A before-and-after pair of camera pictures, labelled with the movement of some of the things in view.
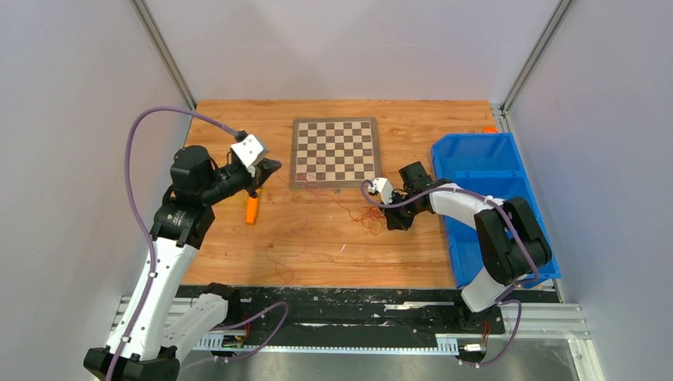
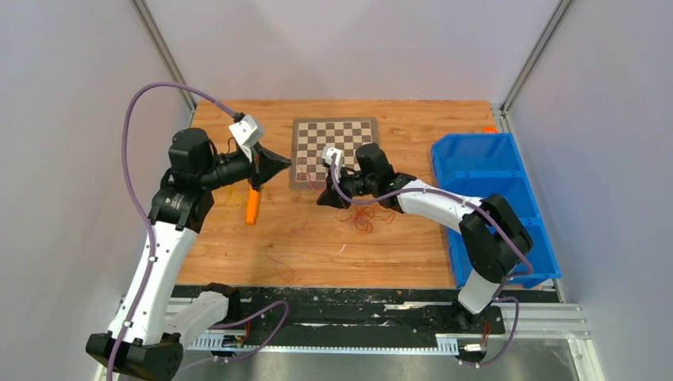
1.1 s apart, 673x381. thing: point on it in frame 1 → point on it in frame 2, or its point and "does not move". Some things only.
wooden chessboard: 332,152 does not move
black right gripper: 394,222 → 332,196
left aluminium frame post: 150,27 does not move
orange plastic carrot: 251,209 does not move
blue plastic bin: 489,163 does not move
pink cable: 275,259 → 296,235
